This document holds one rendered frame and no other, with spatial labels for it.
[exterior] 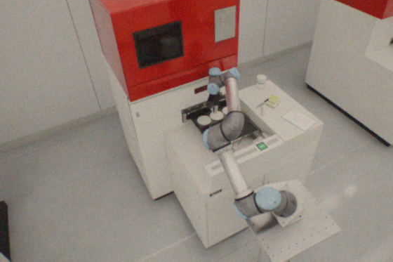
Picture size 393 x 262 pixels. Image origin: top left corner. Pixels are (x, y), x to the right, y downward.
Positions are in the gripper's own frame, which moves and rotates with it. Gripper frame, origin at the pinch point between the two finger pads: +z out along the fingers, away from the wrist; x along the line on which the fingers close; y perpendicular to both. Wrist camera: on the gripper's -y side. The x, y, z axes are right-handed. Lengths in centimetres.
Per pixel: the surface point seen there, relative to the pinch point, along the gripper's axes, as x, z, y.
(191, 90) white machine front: 17.8, -14.7, 1.9
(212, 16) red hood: 4, -68, 11
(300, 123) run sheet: -60, 0, 9
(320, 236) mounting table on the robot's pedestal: -83, 15, -63
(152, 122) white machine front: 38.8, 1.7, -22.3
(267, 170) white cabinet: -45, 22, -21
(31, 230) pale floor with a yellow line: 139, 97, -95
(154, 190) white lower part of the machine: 45, 78, -30
